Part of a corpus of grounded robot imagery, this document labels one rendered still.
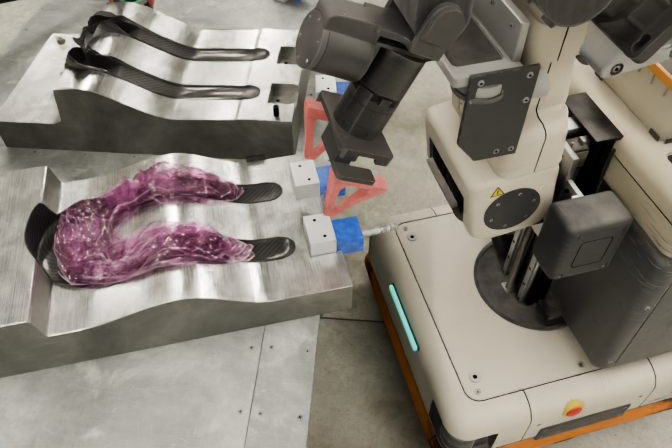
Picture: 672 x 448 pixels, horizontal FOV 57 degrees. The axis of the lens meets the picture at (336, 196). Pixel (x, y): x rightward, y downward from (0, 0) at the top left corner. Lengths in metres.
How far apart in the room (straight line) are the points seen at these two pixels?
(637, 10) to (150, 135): 0.73
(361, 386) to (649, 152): 0.93
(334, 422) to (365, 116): 1.12
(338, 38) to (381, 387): 1.23
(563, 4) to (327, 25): 0.22
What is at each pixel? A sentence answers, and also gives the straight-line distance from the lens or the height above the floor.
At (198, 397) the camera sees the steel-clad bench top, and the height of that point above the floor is 0.80.
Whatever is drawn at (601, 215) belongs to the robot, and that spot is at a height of 0.75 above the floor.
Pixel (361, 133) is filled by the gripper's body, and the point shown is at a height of 1.09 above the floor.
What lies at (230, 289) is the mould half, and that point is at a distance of 0.79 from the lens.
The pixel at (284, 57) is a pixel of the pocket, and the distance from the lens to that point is 1.15.
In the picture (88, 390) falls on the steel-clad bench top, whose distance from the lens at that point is 0.85.
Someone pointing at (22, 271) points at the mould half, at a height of 0.91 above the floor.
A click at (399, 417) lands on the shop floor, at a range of 1.66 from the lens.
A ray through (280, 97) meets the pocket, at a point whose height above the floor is 0.86.
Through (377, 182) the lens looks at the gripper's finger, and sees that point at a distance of 0.66.
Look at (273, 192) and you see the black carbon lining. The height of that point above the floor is 0.85.
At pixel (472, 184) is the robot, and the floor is 0.80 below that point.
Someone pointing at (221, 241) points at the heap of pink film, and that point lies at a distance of 0.82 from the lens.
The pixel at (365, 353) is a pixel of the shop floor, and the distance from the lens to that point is 1.73.
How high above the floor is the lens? 1.52
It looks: 48 degrees down
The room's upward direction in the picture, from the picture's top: straight up
